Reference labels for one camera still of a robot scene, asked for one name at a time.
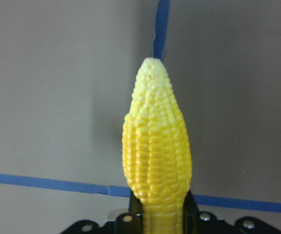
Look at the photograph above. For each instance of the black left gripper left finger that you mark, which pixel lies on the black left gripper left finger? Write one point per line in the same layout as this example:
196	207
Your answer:
135	210

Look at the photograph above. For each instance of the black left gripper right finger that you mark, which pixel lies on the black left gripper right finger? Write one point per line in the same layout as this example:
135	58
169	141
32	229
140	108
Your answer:
190	209

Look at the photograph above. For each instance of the yellow corn cob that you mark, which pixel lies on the yellow corn cob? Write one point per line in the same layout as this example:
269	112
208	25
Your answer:
156	154

